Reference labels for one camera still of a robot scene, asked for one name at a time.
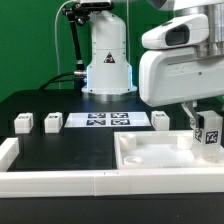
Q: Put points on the white marker sheet with tags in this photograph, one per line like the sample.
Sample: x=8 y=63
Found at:
x=107 y=119

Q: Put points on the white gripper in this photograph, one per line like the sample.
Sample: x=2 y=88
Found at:
x=178 y=75

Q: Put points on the white U-shaped obstacle fence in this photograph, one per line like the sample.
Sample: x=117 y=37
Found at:
x=104 y=182

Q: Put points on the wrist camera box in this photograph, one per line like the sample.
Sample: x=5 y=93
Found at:
x=178 y=32

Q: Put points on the white square table top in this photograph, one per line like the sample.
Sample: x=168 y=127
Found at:
x=164 y=149

